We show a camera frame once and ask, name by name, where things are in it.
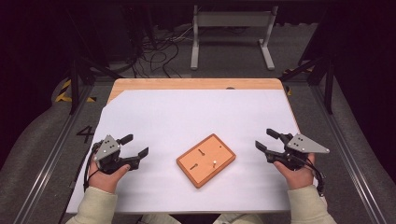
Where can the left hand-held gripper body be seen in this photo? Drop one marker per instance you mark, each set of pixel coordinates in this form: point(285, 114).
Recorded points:
point(107, 149)

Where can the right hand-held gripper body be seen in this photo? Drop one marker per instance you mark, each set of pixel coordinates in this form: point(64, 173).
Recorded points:
point(303, 145)

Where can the wooden board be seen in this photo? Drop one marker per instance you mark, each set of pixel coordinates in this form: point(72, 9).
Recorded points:
point(207, 168)

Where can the person's left hand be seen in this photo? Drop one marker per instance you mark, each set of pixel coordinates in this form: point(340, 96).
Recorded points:
point(106, 182)

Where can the person's right hand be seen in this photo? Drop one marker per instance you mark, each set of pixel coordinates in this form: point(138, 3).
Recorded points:
point(299, 179)

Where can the yellow black hazard tape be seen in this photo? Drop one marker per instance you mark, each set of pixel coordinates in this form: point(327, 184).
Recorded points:
point(289, 91)
point(63, 93)

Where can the white paper sheet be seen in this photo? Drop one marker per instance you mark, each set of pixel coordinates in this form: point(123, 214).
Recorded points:
point(174, 118)

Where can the brass pin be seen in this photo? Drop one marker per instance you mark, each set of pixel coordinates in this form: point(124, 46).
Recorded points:
point(214, 162)

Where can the black metal stand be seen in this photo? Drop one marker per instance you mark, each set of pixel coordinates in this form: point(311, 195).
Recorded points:
point(328, 87)
point(74, 87)

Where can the white metal stand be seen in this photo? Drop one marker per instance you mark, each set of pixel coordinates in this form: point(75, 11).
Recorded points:
point(233, 19)

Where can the aluminium floor rail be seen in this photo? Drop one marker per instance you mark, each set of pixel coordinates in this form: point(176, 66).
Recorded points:
point(46, 158)
point(348, 155)

